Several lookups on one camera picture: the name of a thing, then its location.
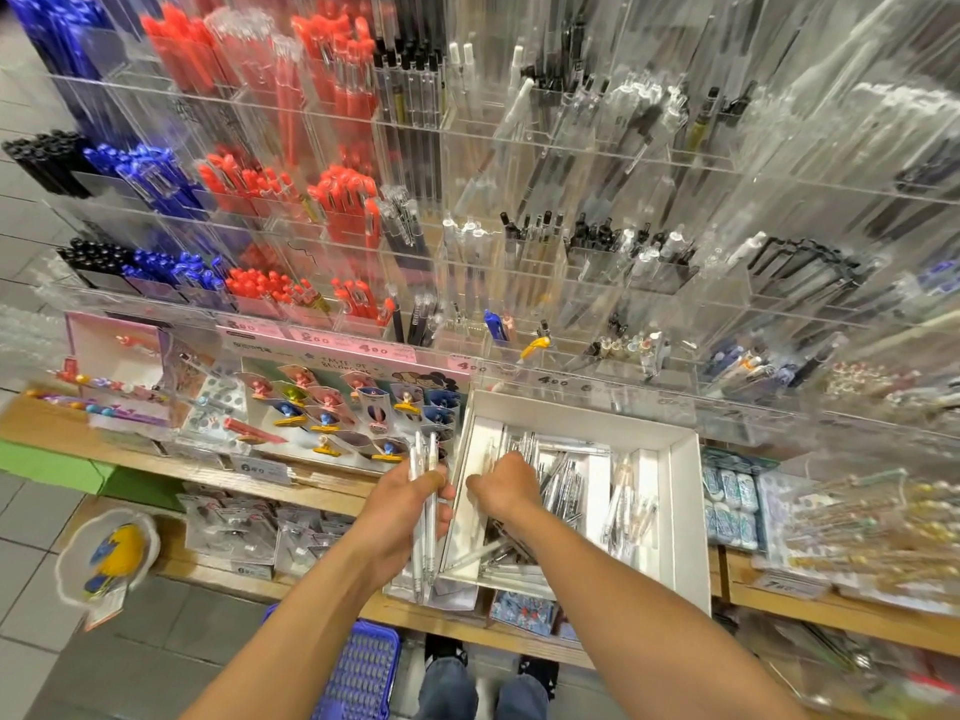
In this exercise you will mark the clear acrylic display rack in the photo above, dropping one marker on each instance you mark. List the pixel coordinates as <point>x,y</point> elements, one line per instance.
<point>630,157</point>

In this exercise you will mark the green shelf panel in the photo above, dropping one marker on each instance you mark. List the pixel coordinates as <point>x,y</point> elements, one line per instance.
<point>45,466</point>

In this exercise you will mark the person's right leg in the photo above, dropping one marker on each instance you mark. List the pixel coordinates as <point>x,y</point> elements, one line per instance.
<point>522,705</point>

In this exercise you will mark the rows of blue pens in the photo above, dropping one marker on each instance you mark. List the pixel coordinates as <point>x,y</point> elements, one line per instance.
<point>143,172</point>

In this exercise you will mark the person's leg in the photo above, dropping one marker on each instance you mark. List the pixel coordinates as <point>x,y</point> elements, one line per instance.
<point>447,694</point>
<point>522,705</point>

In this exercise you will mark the tray of colourful clip packets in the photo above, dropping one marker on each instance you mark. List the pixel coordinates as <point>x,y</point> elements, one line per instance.
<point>315,405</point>

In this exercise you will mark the rows of red pens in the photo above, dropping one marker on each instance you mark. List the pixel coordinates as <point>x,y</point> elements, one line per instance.
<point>338,195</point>

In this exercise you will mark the person's left leg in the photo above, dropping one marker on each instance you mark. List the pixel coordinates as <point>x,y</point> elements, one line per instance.
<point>447,694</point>

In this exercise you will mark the round yellow blue packet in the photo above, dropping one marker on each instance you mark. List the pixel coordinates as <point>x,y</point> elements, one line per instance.
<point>113,555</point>

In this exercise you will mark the clear pen bundle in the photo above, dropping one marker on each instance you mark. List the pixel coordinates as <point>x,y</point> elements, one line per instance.
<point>425,574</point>

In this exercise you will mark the person's left shoe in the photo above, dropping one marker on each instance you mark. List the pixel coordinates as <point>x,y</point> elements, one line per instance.
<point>446,649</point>

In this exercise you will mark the blue shopping basket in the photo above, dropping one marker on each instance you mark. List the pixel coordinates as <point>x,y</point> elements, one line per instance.
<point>360,675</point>

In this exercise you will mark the person's right shoe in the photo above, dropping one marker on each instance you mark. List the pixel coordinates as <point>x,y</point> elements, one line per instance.
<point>537,675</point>

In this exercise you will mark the white cardboard box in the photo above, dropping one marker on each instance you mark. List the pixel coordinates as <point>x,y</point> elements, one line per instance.
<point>678,442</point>

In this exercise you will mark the rows of black pens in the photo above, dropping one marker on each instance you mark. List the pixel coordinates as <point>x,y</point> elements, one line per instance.
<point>45,157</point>

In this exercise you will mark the person's right forearm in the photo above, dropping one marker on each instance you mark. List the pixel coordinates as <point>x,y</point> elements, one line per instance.
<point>645,622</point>

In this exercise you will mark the stack of clear stationery packets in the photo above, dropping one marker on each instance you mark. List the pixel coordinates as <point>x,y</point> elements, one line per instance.
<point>255,532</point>

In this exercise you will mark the stack of pink packets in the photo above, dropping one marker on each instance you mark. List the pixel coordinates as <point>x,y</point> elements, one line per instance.
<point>113,360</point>

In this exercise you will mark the person's right hand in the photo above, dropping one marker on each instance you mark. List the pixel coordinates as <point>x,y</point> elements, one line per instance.
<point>510,487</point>

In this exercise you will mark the person's left hand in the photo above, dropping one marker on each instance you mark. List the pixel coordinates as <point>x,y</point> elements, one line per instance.
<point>398,517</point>

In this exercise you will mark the stack of clear gold-pen packets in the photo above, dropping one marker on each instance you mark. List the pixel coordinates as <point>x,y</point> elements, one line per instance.
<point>870,532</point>

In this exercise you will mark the person's shoe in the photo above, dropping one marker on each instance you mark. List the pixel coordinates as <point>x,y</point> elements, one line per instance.
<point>446,649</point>
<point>537,675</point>

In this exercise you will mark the person's left forearm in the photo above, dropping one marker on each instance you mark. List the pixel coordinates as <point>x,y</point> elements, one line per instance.
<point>300,645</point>

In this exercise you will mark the row of small patterned packets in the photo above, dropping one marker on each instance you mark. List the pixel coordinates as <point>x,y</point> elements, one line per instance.
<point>525,612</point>

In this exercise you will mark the pile of silver pens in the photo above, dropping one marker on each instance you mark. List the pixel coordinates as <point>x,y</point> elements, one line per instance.
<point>578,480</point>

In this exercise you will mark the stack of blue eraser packets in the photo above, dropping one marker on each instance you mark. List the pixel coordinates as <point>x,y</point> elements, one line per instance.
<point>732,502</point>

